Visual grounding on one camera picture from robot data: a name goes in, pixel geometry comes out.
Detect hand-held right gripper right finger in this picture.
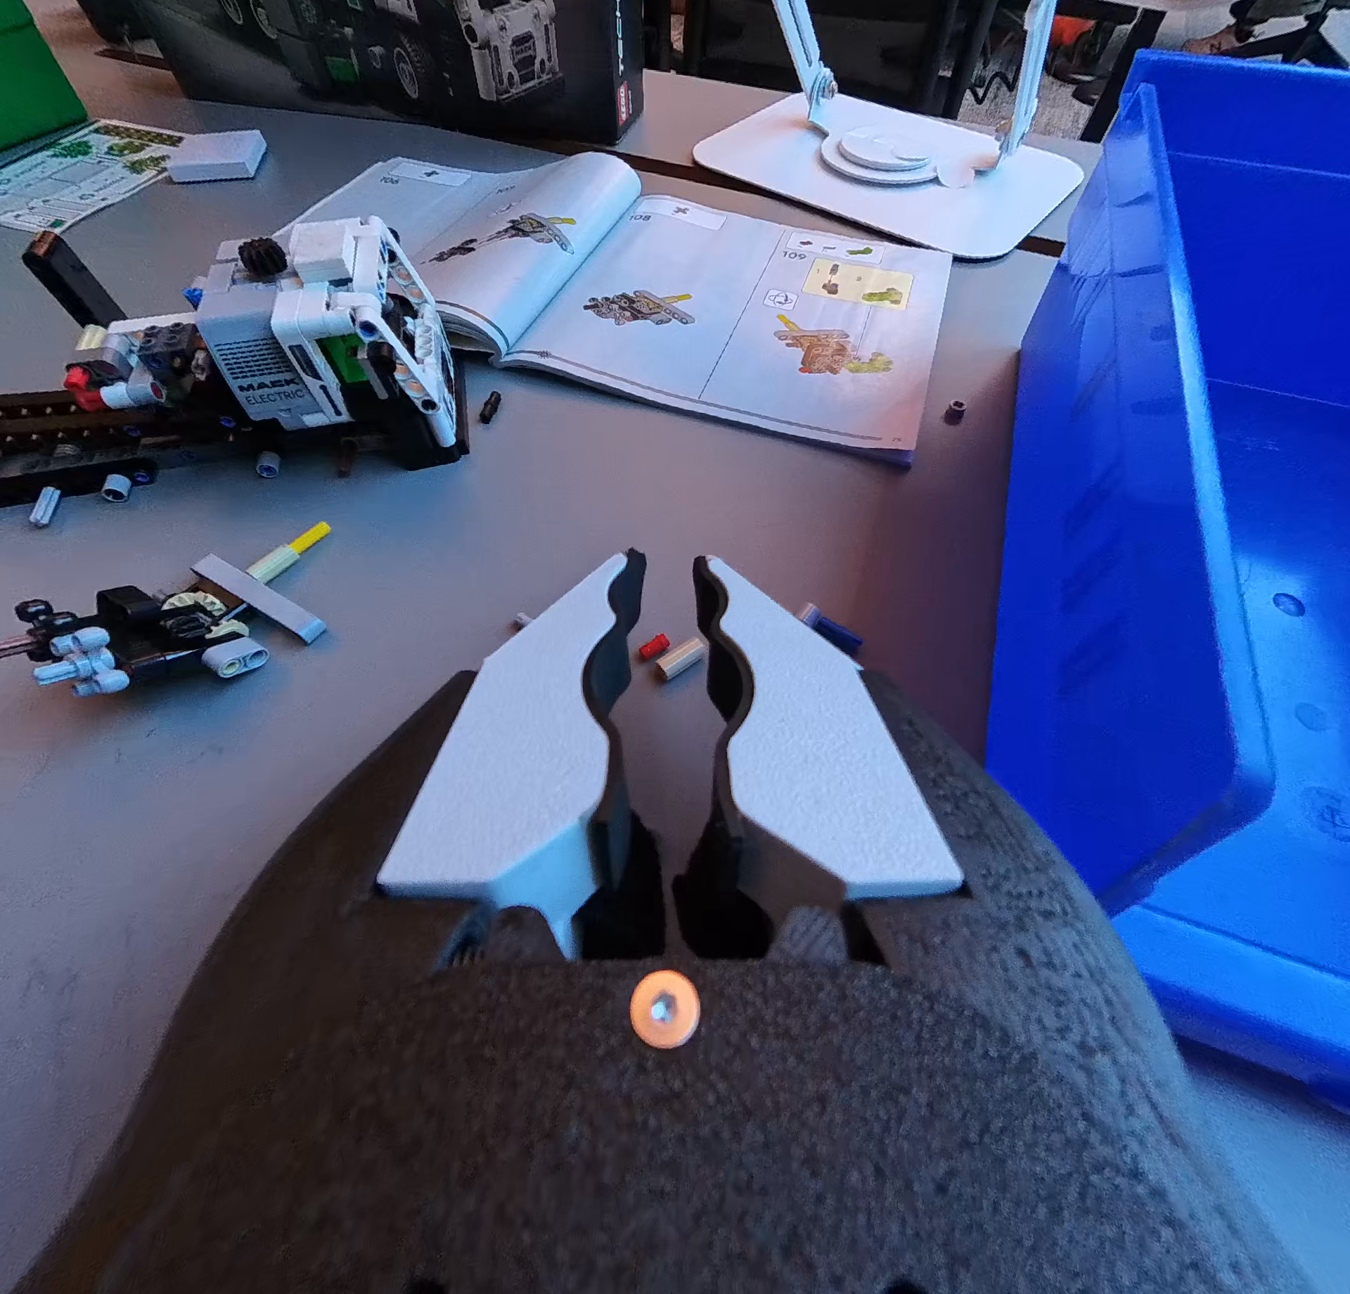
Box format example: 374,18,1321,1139
691,553,967,906

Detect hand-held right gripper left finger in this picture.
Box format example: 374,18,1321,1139
376,548,668,963

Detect lego truck model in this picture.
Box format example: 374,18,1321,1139
0,215,472,530

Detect small black lego subassembly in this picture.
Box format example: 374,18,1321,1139
0,521,333,697

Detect black lego set box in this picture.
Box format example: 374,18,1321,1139
46,0,647,145

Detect blue plastic bin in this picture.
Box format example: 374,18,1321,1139
986,45,1350,1106

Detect open instruction booklet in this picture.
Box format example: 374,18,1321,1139
283,151,955,467

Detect small white block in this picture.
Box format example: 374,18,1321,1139
167,129,268,185

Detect sticker sheet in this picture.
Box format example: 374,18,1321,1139
0,117,185,235

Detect green plastic bin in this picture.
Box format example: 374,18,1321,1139
0,0,89,151

